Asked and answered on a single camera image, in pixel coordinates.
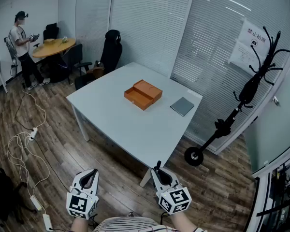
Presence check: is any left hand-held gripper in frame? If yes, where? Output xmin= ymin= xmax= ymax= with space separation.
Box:
xmin=66 ymin=169 xmax=99 ymax=220

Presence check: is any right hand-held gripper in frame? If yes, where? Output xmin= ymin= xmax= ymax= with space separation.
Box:
xmin=150 ymin=167 xmax=192 ymax=215

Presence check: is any grey notebook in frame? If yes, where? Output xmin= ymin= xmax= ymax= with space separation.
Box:
xmin=170 ymin=97 xmax=195 ymax=117

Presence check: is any orange wooden box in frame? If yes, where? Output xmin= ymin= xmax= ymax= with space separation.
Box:
xmin=123 ymin=79 xmax=163 ymax=111

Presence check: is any person's left forearm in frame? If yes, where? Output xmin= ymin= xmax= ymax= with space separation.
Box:
xmin=71 ymin=217 xmax=90 ymax=232

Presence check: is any person's right forearm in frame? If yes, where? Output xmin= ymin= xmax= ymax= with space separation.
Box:
xmin=170 ymin=211 xmax=199 ymax=232

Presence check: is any black high-back office chair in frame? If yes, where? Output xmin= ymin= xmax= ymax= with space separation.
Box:
xmin=74 ymin=29 xmax=123 ymax=90

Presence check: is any white table leg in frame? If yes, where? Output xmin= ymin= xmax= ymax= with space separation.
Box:
xmin=139 ymin=169 xmax=153 ymax=188
xmin=71 ymin=104 xmax=91 ymax=143

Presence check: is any white power strip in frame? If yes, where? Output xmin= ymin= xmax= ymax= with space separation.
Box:
xmin=29 ymin=195 xmax=43 ymax=212
xmin=28 ymin=127 xmax=39 ymax=142
xmin=42 ymin=214 xmax=54 ymax=232

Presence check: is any person's striped shirt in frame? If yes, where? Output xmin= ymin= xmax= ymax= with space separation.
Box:
xmin=93 ymin=216 xmax=202 ymax=232

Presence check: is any brown bag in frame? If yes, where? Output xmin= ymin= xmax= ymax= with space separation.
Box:
xmin=86 ymin=60 xmax=105 ymax=80

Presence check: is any black metal shelf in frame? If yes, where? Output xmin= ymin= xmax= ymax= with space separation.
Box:
xmin=255 ymin=150 xmax=290 ymax=232

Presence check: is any black coat rack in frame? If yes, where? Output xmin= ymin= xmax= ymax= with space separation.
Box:
xmin=184 ymin=26 xmax=290 ymax=167

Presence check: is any grey chair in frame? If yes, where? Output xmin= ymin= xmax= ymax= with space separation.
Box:
xmin=62 ymin=43 xmax=84 ymax=85

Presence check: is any round wooden table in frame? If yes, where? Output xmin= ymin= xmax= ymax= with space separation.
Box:
xmin=32 ymin=37 xmax=77 ymax=69

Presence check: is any black chair with headrest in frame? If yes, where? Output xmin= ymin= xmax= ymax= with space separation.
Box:
xmin=33 ymin=22 xmax=59 ymax=48

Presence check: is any white paper sign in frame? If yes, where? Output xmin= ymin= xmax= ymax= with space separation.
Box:
xmin=228 ymin=17 xmax=272 ymax=76

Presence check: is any white cable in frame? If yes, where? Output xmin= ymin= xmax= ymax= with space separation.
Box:
xmin=6 ymin=90 xmax=51 ymax=204

